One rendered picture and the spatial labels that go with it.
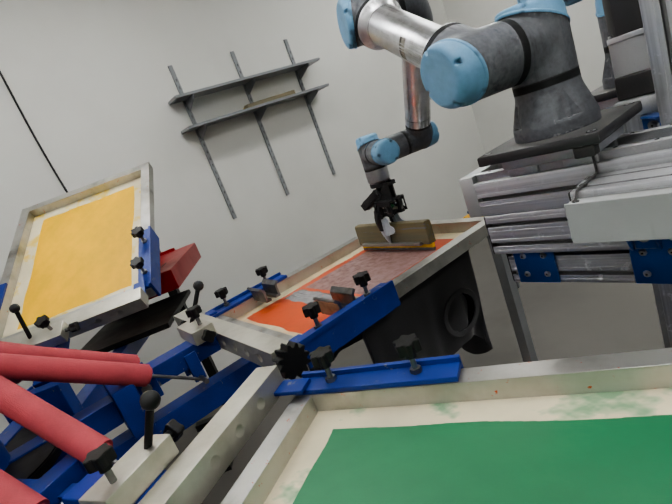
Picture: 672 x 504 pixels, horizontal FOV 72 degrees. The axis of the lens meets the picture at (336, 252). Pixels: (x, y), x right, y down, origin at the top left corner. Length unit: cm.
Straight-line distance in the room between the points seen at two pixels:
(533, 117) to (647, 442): 55
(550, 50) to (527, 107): 10
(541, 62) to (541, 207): 26
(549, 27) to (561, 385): 58
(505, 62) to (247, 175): 282
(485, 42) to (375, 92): 353
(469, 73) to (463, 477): 60
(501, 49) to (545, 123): 16
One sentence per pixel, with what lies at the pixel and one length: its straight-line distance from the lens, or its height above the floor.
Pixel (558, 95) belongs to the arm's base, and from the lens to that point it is 94.
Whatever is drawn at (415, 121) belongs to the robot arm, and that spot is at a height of 134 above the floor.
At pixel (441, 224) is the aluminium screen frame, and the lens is 163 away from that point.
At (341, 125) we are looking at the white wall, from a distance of 406.
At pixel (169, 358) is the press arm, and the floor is 104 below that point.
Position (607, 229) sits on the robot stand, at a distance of 83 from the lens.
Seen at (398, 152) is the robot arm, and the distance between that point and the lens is 140.
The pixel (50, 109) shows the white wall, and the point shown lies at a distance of 330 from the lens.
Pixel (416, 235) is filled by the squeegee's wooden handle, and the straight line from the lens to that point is 150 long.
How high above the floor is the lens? 140
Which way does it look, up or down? 14 degrees down
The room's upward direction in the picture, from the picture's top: 21 degrees counter-clockwise
